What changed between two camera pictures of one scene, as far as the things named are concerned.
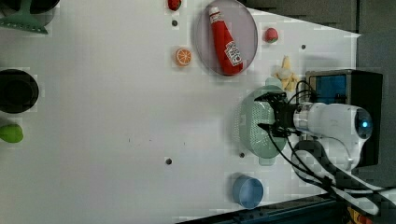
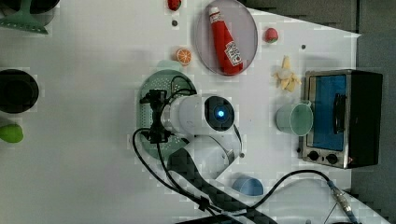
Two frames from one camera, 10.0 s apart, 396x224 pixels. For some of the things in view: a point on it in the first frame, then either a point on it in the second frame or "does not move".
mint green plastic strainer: (254, 113) to (169, 77)
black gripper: (285, 112) to (157, 98)
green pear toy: (11, 133) does not move
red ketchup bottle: (230, 55) does not move
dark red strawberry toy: (174, 5) does not move
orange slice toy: (183, 56) does not move
